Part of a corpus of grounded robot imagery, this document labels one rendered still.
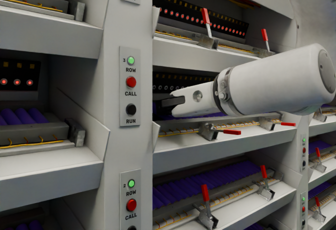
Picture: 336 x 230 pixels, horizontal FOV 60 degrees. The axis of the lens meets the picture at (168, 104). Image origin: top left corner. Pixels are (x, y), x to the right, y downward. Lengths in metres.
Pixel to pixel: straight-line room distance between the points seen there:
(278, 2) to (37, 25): 0.70
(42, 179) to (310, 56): 0.37
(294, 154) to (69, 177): 0.75
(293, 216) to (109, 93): 0.79
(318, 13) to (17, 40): 0.41
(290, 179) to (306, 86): 0.65
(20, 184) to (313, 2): 0.46
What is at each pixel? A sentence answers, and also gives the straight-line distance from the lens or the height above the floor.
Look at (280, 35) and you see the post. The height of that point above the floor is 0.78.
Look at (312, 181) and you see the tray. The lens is 1.17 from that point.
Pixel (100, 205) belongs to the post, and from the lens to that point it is 0.47.
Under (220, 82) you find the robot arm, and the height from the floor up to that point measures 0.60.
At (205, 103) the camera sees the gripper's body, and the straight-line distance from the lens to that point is 0.49.
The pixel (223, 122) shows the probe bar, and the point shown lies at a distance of 0.73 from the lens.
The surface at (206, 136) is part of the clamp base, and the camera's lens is 0.63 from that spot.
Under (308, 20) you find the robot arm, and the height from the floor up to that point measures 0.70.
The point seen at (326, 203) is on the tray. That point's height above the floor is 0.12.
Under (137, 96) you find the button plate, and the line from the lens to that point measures 0.47.
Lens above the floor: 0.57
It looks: 1 degrees down
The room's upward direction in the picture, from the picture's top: straight up
